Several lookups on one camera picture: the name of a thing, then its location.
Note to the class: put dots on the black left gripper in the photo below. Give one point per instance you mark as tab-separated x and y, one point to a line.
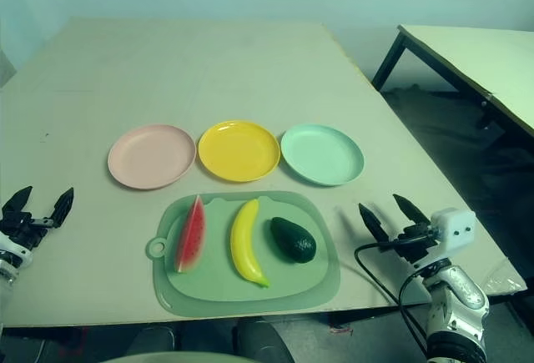
25	227

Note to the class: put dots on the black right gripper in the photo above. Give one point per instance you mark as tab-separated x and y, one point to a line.
417	244

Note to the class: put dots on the dark green toy avocado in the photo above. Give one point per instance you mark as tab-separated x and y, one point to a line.
294	240

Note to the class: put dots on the yellow toy banana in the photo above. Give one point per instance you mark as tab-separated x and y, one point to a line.
242	246

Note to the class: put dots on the toy watermelon slice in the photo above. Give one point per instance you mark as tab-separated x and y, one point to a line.
192	238

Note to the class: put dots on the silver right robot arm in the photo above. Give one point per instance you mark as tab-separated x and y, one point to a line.
459	300

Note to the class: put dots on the mint green plastic plate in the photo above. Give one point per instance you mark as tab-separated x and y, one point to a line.
321	155

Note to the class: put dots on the pink plastic plate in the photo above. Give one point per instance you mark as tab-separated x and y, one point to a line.
150	156

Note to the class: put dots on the clear plastic bag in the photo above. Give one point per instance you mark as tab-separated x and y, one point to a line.
505	281

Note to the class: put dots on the yellow plastic plate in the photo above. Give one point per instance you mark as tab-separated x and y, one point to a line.
238	151

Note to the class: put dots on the translucent green cutting board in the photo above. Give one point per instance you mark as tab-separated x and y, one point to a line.
250	308

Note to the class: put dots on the grey robot right leg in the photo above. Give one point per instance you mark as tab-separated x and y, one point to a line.
260	342

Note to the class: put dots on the side table with black legs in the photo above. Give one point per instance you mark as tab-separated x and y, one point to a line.
480	54

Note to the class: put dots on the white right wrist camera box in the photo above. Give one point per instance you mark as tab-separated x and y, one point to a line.
454	229

